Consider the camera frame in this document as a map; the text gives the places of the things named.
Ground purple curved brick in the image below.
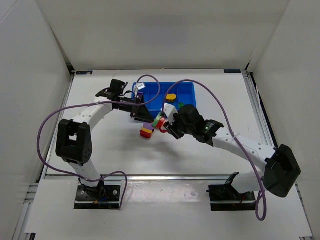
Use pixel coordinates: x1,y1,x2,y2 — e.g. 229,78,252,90
136,91,144,104

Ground green number two brick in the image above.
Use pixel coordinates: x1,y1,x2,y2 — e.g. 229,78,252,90
178,102,185,109

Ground yellow oval brick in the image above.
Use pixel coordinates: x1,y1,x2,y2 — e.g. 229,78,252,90
165,93,177,103

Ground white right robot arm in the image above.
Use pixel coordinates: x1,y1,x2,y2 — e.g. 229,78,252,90
164,103,301,198

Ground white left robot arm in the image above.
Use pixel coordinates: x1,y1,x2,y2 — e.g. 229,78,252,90
55,79,153,199

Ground red yellow purple brick stack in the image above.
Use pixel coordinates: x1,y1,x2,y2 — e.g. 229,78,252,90
139,123,155,139

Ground green red sloped brick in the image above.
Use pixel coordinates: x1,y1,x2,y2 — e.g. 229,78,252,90
152,112,166,129

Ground blue divided plastic bin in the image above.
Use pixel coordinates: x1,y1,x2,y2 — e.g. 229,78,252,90
139,82,197,118

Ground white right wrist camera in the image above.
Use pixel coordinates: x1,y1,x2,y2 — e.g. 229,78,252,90
162,103,178,125

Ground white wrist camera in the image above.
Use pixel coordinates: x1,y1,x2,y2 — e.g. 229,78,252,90
133,82,146,94
162,103,178,125

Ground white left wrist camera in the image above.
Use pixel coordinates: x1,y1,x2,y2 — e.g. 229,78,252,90
133,82,146,94

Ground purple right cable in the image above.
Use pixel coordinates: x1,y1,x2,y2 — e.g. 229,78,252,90
159,79,268,222

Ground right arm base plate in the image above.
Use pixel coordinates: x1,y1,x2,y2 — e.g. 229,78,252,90
206,172,257,212

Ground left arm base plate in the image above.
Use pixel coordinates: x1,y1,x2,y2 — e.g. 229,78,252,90
73,182,121,210

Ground aluminium front rail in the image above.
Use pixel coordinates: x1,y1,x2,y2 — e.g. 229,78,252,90
42,174,266,182

